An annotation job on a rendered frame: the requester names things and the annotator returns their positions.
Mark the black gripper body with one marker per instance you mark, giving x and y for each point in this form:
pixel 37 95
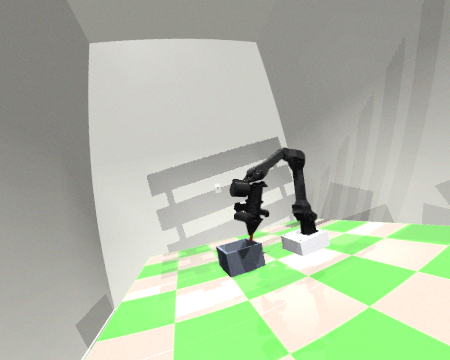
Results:
pixel 253 211

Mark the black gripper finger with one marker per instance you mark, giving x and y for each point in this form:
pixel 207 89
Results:
pixel 257 223
pixel 250 226

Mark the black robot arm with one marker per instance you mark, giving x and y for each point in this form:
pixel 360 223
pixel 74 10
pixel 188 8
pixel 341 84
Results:
pixel 296 161

